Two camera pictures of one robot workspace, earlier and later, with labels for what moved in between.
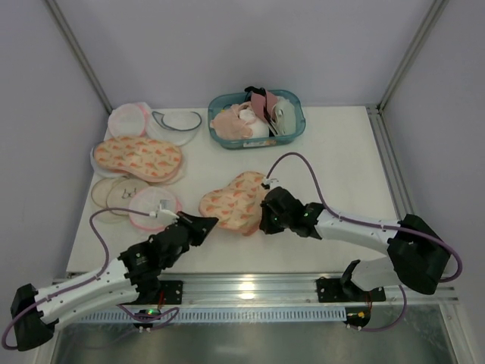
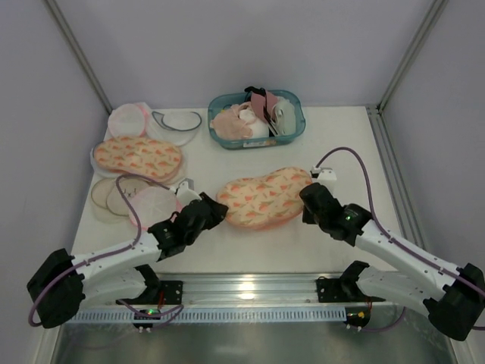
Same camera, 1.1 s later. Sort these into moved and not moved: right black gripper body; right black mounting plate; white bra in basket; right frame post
Moved: right black gripper body
Not moved: right frame post; white bra in basket; right black mounting plate
